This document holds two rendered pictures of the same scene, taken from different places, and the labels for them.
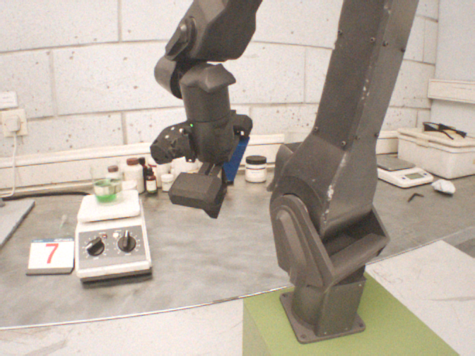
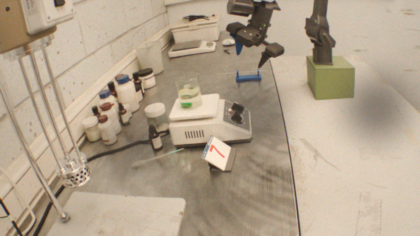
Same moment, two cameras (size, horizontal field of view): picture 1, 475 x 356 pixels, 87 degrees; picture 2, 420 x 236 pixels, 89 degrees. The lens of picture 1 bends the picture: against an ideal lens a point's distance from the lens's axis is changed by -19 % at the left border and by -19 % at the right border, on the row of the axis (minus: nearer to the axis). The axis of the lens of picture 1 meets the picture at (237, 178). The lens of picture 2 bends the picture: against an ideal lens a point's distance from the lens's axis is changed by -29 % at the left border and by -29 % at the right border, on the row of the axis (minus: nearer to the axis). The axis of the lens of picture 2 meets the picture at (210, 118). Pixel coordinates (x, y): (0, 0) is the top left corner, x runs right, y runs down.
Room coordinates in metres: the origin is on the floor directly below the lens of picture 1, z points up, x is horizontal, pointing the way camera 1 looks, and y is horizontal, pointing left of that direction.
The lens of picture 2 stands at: (0.15, 0.84, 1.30)
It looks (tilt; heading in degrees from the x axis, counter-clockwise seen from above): 27 degrees down; 299
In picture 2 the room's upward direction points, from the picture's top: 10 degrees counter-clockwise
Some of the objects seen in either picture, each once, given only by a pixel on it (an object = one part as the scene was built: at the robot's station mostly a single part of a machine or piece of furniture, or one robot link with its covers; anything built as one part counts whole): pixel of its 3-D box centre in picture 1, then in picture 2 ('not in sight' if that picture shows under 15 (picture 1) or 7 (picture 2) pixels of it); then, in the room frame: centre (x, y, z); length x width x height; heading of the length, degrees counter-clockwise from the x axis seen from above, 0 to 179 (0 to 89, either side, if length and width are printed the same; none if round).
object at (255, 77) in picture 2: not in sight; (248, 74); (0.52, -0.15, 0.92); 0.10 x 0.03 x 0.04; 18
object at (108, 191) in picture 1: (106, 183); (190, 91); (0.53, 0.26, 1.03); 0.07 x 0.06 x 0.08; 169
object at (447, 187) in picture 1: (445, 186); (228, 41); (0.80, -0.67, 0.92); 0.08 x 0.08 x 0.04; 21
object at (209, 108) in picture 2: (109, 204); (195, 106); (0.52, 0.25, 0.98); 0.12 x 0.12 x 0.01; 20
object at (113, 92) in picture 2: not in sight; (114, 95); (0.93, 0.15, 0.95); 0.04 x 0.04 x 0.11
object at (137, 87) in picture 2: not in sight; (134, 93); (0.89, 0.08, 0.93); 0.05 x 0.05 x 0.06
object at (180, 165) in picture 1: (186, 165); (126, 93); (0.86, 0.15, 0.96); 0.07 x 0.07 x 0.13
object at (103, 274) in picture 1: (112, 229); (207, 120); (0.50, 0.24, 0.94); 0.22 x 0.13 x 0.08; 20
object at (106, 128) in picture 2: not in sight; (106, 129); (0.78, 0.35, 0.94); 0.05 x 0.05 x 0.09
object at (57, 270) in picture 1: (50, 255); (220, 152); (0.42, 0.35, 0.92); 0.09 x 0.06 x 0.04; 102
